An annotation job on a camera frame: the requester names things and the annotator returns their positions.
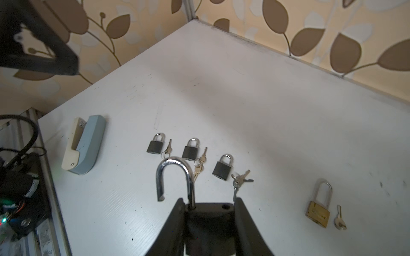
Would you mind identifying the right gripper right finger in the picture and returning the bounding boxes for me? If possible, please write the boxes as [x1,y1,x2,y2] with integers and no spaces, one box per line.
[234,197,274,256]

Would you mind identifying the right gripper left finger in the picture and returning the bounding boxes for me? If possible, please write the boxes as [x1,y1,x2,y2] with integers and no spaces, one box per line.
[146,198,185,256]

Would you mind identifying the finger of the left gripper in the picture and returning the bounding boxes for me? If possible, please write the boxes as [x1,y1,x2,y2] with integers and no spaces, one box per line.
[1,1,80,76]

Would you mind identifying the black padlock with keys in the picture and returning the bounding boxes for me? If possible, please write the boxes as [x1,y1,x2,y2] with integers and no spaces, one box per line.
[156,157,236,256]
[182,138,208,181]

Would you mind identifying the brass padlock shackle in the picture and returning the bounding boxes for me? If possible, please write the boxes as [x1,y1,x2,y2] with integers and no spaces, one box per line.
[305,178,347,230]

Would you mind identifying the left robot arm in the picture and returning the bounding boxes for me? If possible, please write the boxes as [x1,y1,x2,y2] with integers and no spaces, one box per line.
[1,1,79,240]

